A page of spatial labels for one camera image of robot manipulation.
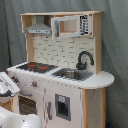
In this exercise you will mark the black toy stovetop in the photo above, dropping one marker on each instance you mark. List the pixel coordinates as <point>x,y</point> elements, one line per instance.
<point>37,67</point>

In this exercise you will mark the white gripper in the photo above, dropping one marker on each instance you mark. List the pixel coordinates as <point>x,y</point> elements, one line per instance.
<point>8,88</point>

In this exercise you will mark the red stove knob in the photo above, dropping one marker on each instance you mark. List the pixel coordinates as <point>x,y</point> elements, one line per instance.
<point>34,84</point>
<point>15,79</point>

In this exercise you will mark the white fridge door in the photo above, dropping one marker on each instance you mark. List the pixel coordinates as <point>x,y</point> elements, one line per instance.
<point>74,94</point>

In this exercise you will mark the white oven door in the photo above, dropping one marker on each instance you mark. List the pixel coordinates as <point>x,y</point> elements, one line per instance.
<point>29,105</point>

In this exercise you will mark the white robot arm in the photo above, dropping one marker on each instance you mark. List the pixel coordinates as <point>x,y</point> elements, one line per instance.
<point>10,119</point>

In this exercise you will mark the white microwave door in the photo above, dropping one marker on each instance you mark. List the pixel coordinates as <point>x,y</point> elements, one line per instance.
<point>70,26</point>

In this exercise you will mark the grey toy sink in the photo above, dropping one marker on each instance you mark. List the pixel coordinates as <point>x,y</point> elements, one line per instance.
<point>73,74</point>

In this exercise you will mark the grey range hood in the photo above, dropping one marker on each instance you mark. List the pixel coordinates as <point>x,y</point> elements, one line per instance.
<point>39,27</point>

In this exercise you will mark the grey fridge door handle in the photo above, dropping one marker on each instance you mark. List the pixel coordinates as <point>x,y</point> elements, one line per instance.
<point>49,111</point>

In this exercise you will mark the black toy faucet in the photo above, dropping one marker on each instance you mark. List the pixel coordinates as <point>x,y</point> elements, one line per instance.
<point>80,65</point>

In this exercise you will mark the left red stove knob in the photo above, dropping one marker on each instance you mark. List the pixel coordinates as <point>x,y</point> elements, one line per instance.
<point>15,79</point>

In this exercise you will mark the right red stove knob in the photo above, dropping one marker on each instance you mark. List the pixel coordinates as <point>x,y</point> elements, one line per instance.
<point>34,84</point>

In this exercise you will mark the wooden toy kitchen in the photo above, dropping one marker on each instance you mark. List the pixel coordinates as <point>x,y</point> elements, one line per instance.
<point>63,53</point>

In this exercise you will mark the grey ice dispenser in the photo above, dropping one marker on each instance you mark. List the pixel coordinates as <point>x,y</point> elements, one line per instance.
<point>62,106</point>

